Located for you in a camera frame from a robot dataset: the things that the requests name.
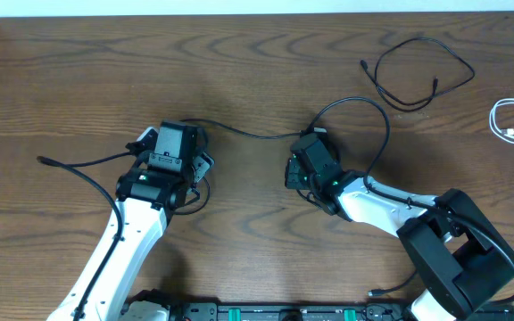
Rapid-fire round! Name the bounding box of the short black cable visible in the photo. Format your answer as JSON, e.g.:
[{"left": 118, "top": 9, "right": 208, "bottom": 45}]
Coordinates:
[{"left": 360, "top": 37, "right": 477, "bottom": 113}]

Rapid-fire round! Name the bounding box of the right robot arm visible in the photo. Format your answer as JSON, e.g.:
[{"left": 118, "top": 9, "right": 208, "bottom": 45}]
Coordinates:
[{"left": 285, "top": 131, "right": 514, "bottom": 320}]

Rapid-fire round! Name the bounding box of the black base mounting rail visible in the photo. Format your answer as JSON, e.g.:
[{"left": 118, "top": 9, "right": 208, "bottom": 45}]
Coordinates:
[{"left": 122, "top": 289, "right": 514, "bottom": 321}]

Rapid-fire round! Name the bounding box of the long black USB cable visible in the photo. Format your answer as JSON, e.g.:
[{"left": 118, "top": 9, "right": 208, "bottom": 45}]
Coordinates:
[{"left": 171, "top": 118, "right": 419, "bottom": 298}]

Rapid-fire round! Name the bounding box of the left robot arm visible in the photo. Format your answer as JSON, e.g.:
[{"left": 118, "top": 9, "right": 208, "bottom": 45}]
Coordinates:
[{"left": 38, "top": 120, "right": 214, "bottom": 320}]

